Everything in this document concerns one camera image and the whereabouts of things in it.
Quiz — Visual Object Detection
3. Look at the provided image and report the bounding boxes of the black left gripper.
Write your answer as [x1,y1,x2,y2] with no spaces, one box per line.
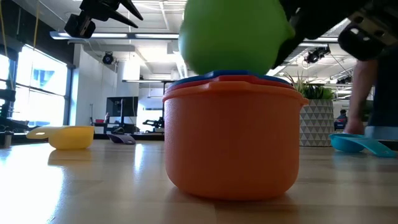
[79,0,144,29]

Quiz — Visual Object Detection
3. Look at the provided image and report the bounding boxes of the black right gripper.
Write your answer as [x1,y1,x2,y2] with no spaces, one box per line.
[272,0,374,70]

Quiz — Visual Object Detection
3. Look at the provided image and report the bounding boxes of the green measuring cup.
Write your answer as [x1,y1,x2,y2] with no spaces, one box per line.
[178,0,295,77]

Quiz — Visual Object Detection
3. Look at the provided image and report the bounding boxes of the orange cups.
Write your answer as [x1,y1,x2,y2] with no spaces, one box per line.
[162,81,309,201]

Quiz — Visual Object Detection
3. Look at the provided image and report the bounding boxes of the light blue measuring cup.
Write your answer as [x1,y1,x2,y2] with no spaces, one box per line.
[328,133,397,158]

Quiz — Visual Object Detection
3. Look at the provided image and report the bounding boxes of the small indigo measuring cup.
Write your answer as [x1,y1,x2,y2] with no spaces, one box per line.
[107,133,137,146]

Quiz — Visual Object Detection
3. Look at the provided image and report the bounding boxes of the yellow measuring cup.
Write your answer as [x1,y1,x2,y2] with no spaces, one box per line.
[25,125,95,151]

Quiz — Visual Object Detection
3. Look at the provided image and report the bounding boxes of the person's forearm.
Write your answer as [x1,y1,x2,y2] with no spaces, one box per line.
[348,58,379,124]

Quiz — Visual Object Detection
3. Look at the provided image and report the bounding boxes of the long ceiling light strip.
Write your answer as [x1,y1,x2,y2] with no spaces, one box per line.
[49,30,180,40]

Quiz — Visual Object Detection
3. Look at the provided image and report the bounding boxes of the green potted plant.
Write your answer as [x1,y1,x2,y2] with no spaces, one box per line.
[284,71,335,100]

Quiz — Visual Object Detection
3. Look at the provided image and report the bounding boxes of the white geometric planter pot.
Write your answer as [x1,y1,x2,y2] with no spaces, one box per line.
[298,98,335,147]

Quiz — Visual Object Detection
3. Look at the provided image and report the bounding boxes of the person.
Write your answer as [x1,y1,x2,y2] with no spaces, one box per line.
[335,108,349,124]
[365,46,398,141]

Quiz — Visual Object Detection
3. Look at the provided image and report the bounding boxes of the black computer monitor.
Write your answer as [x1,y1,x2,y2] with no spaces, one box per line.
[106,96,139,118]

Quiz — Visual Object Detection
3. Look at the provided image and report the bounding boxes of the person's hand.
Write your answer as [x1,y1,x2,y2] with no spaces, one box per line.
[343,119,365,135]

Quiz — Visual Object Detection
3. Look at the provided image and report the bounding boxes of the dark office desk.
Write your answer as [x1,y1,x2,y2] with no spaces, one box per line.
[93,123,139,134]

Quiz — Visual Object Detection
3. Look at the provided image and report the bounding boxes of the black equipment stand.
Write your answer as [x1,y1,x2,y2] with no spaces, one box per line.
[0,88,32,133]

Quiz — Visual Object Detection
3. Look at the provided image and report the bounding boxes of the small grey cylinder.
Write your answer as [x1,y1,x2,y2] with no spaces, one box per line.
[0,130,13,149]

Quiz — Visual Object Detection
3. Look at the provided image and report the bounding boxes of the black ceiling camera cluster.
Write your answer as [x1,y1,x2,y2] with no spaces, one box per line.
[303,45,331,65]

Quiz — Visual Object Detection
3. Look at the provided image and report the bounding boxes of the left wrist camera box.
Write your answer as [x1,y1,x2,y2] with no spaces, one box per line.
[64,12,96,39]

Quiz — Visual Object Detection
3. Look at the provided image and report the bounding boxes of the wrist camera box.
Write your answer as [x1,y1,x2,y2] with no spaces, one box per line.
[337,9,398,62]
[64,12,96,39]

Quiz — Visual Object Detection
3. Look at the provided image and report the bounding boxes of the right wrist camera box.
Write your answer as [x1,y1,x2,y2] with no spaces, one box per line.
[337,9,398,62]

